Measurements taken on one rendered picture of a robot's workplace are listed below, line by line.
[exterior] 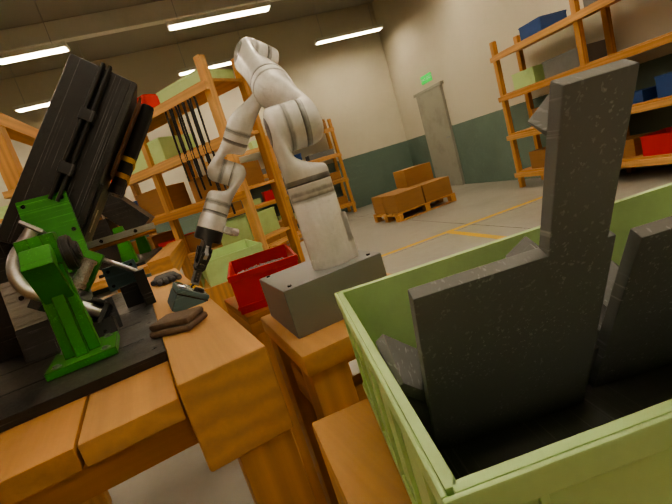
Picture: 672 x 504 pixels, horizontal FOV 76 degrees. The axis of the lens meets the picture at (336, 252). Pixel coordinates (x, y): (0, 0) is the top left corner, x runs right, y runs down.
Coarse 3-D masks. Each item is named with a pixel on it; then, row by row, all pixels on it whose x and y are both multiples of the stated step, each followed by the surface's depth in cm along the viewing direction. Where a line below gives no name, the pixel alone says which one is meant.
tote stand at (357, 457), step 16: (368, 400) 64; (336, 416) 62; (352, 416) 61; (368, 416) 60; (320, 432) 59; (336, 432) 58; (352, 432) 57; (368, 432) 56; (320, 448) 61; (336, 448) 55; (352, 448) 54; (368, 448) 53; (384, 448) 52; (336, 464) 52; (352, 464) 51; (368, 464) 50; (384, 464) 50; (336, 480) 50; (352, 480) 49; (368, 480) 48; (384, 480) 47; (400, 480) 47; (336, 496) 64; (352, 496) 46; (368, 496) 46; (384, 496) 45; (400, 496) 44
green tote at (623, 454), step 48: (624, 240) 65; (384, 288) 61; (384, 384) 33; (384, 432) 51; (624, 432) 22; (432, 480) 23; (480, 480) 22; (528, 480) 21; (576, 480) 22; (624, 480) 23
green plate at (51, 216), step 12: (24, 204) 107; (36, 204) 108; (48, 204) 109; (60, 204) 110; (24, 216) 107; (36, 216) 108; (48, 216) 108; (60, 216) 109; (72, 216) 110; (48, 228) 108; (60, 228) 109; (72, 228) 110; (72, 240) 109; (84, 240) 110; (84, 252) 110
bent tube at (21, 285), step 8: (24, 224) 103; (24, 232) 103; (32, 232) 104; (40, 232) 105; (8, 256) 101; (16, 256) 102; (8, 264) 101; (16, 264) 101; (8, 272) 100; (16, 272) 101; (16, 280) 100; (24, 280) 102; (16, 288) 100; (24, 288) 101; (32, 288) 102; (32, 296) 101; (88, 304) 105; (96, 304) 106; (88, 312) 104; (96, 312) 105
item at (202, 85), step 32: (160, 96) 391; (192, 96) 357; (192, 128) 369; (224, 128) 358; (256, 128) 392; (160, 160) 414; (192, 160) 451; (256, 160) 403; (160, 192) 424; (192, 192) 408; (256, 224) 373; (288, 224) 409; (192, 256) 425
